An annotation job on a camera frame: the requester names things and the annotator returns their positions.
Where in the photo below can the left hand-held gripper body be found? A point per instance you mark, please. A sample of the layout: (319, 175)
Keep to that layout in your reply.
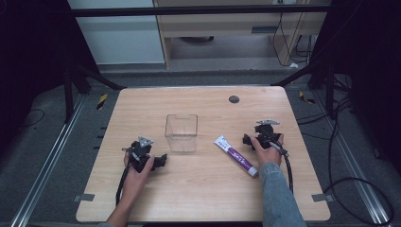
(138, 154)

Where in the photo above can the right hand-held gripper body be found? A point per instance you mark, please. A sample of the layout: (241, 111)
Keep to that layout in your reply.
(265, 135)

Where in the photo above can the white and purple toothpaste tube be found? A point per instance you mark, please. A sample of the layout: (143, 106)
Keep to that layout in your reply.
(235, 155)

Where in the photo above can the clear plastic container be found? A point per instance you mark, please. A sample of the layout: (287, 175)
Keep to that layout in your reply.
(181, 134)

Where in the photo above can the person's right hand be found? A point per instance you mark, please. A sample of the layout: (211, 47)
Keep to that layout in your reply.
(268, 156)

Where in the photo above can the person's left hand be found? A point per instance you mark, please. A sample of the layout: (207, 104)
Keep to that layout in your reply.
(135, 183)

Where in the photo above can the grey round table grommet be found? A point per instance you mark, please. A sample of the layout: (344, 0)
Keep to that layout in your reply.
(234, 99)

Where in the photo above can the yellow and black tape strip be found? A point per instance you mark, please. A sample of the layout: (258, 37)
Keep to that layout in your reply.
(101, 101)
(306, 97)

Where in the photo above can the white plug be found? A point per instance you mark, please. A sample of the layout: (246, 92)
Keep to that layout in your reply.
(293, 65)

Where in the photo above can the black metal stand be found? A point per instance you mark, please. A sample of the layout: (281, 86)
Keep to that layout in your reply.
(318, 77)
(78, 78)

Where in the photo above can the light wooden desk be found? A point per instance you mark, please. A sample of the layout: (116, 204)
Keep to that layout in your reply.
(220, 26)

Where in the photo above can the white cabinet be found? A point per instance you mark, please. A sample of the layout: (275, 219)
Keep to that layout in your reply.
(119, 38)

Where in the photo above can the dark curtain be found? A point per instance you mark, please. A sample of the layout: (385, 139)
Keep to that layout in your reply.
(31, 63)
(372, 63)

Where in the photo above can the black horizontal bar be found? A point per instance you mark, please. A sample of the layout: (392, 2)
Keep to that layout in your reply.
(189, 10)

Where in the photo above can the aluminium floor rail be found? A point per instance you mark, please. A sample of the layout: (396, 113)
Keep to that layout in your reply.
(353, 160)
(47, 160)

